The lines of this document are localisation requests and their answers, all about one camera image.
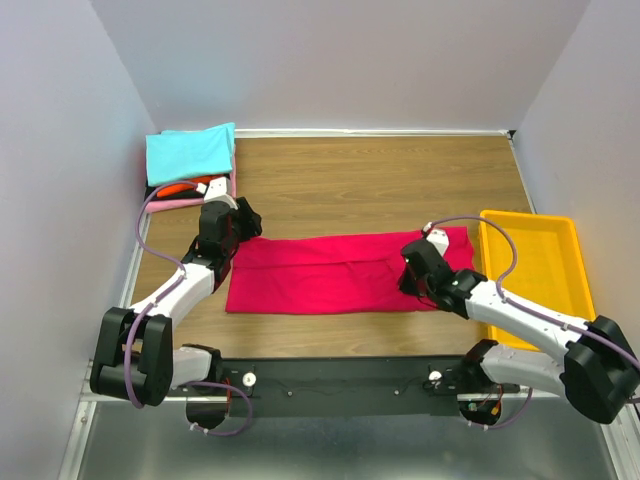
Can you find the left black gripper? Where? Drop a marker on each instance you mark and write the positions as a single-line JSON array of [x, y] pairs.
[[245, 223]]

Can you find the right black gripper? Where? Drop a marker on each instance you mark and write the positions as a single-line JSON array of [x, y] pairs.
[[410, 279]]

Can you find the red t shirt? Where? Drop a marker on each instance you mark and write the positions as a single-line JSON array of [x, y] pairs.
[[327, 275]]

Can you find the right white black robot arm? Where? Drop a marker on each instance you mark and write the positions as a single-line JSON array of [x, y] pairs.
[[590, 364]]

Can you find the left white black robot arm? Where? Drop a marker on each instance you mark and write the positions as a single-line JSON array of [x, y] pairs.
[[134, 358]]

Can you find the folded black t shirt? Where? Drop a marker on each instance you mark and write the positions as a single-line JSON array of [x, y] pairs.
[[149, 193]]

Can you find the folded orange t shirt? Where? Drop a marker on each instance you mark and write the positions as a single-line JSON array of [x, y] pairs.
[[184, 191]]

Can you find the folded cyan t shirt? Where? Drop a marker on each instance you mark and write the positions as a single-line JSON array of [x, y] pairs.
[[182, 155]]

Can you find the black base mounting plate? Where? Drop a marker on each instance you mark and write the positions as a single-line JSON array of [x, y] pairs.
[[339, 387]]

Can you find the yellow plastic bin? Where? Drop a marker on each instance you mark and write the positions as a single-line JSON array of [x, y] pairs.
[[550, 269]]

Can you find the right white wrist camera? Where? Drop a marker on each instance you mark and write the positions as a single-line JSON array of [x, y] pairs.
[[437, 237]]

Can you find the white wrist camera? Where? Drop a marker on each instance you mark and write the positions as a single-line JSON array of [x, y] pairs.
[[218, 190], [437, 237]]

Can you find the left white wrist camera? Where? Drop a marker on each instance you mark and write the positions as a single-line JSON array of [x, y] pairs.
[[218, 190]]

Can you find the aluminium extrusion frame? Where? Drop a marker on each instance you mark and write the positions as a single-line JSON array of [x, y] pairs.
[[327, 321]]

